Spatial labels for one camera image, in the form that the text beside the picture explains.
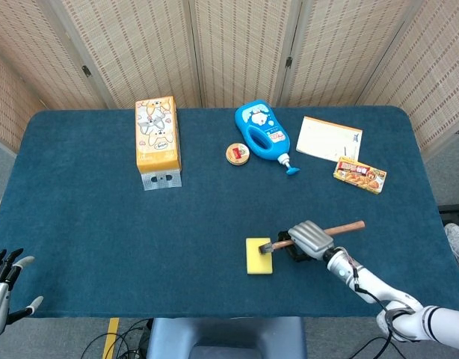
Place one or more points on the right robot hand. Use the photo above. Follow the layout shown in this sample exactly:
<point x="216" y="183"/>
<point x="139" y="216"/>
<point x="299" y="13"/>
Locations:
<point x="308" y="239"/>

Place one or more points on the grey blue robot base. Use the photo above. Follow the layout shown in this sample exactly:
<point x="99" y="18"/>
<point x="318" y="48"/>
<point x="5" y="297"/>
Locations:
<point x="225" y="338"/>

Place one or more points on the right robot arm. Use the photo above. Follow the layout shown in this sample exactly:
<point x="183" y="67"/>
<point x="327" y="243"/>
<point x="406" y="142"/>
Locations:
<point x="394" y="299"/>

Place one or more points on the yellow sponge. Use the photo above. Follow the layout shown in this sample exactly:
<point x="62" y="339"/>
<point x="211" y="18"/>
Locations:
<point x="258" y="258"/>

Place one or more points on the yellow curry box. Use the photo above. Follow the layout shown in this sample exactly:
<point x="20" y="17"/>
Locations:
<point x="359" y="175"/>

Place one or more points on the white notepad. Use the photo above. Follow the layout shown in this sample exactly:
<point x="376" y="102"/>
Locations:
<point x="328" y="138"/>

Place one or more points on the round orange tin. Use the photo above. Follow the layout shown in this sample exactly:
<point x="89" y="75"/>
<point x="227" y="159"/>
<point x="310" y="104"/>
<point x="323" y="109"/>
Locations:
<point x="237" y="153"/>

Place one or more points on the blue pump bottle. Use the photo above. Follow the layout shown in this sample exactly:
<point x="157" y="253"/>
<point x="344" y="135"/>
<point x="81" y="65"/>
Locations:
<point x="263" y="134"/>

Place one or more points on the yellow floor tape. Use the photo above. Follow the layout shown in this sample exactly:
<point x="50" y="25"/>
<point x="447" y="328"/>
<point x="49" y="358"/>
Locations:
<point x="110" y="338"/>

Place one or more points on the grey sneaker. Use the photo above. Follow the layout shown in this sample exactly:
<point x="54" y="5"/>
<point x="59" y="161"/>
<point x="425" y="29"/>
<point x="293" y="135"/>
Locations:
<point x="457" y="243"/>

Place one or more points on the black equipment box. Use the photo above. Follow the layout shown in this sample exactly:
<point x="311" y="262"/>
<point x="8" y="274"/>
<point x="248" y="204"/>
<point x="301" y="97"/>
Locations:
<point x="455" y="212"/>

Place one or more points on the blue table cloth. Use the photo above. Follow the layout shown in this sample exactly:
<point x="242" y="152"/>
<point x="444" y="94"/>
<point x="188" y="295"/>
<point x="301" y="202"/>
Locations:
<point x="140" y="232"/>

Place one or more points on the orange cartoon tissue pack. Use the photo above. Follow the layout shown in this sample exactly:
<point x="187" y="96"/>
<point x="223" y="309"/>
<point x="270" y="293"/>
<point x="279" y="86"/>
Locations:
<point x="156" y="138"/>

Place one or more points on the woven folding screen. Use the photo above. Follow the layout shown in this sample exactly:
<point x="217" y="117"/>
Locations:
<point x="229" y="48"/>

